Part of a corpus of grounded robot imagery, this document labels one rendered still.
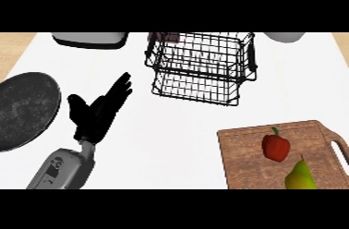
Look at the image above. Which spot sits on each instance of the pale grey round object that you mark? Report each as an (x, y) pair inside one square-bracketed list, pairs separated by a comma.
[(284, 36)]

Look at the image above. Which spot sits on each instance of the brown wooden cutting board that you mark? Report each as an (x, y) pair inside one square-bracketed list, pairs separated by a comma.
[(255, 159)]

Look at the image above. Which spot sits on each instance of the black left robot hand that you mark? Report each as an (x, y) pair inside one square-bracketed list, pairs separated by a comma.
[(98, 111)]

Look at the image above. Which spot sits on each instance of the red bell pepper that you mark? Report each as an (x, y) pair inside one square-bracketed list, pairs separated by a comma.
[(275, 147)]

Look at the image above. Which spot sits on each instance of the dark grey round pan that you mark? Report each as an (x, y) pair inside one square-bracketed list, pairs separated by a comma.
[(25, 111)]

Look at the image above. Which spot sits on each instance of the green pear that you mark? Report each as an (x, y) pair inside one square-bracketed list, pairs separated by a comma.
[(300, 177)]

